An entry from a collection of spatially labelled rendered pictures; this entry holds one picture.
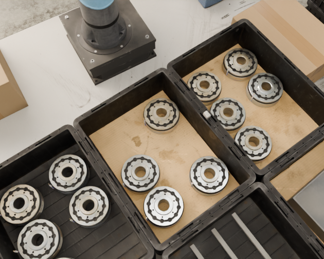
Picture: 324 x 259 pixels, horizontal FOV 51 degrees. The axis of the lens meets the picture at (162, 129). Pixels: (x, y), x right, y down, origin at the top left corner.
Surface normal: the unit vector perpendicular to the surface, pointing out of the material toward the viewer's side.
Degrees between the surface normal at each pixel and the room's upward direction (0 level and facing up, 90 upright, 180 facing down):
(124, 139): 0
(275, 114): 0
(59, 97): 0
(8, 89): 90
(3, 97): 90
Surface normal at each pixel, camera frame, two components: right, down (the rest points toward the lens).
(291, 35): 0.00, -0.40
